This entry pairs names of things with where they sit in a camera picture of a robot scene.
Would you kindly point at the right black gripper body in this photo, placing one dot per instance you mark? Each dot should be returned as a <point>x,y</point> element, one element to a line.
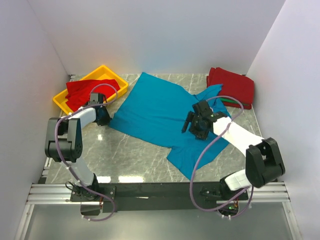
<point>196,128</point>

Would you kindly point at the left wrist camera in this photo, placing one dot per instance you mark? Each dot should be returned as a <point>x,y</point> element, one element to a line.
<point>96,99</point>

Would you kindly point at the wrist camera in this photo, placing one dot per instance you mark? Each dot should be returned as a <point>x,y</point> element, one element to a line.
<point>96,99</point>
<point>202,108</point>

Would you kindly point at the folded green shirt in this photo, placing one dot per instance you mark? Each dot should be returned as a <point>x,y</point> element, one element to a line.
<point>227,100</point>

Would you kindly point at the red t shirt in tray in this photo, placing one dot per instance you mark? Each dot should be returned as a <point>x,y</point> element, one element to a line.
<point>79,91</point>

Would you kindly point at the yellow plastic tray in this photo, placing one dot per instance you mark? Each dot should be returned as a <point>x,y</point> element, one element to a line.
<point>100,73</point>

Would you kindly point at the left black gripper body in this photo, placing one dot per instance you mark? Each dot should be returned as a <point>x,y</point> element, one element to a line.
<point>105,119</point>

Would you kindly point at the folded dark red shirt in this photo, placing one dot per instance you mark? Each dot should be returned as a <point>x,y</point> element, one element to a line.
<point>234,85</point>

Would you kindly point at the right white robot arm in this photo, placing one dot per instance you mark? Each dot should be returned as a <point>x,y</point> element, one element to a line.
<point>263,159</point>

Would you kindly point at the black base beam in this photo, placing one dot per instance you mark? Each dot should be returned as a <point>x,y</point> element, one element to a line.
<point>166,196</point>

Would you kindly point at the blue t shirt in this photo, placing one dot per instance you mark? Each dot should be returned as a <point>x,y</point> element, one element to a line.
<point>155,112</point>

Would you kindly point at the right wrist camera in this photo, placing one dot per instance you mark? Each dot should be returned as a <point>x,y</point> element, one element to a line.
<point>202,108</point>

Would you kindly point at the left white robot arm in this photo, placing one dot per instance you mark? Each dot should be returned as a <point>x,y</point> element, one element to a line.
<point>64,144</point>

